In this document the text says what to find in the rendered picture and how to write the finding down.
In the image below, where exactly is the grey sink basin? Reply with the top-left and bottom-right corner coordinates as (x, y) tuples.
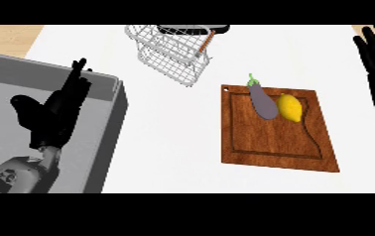
(0, 54), (130, 194)

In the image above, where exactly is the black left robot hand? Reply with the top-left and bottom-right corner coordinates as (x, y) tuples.
(8, 58), (94, 151)

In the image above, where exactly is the black flat appliance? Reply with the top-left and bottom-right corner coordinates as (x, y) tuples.
(156, 25), (231, 36)

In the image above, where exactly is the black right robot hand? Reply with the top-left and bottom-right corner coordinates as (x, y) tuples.
(351, 26), (375, 106)

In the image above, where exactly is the purple eggplant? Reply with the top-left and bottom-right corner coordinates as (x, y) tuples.
(246, 72), (282, 121)

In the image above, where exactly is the yellow lemon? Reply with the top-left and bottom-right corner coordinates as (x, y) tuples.
(276, 92), (304, 123)

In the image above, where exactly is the brown wooden cutting board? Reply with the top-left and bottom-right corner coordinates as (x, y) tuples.
(220, 83), (341, 174)

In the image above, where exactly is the white wire tiered basket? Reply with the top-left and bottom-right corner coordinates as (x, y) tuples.
(122, 25), (217, 88)

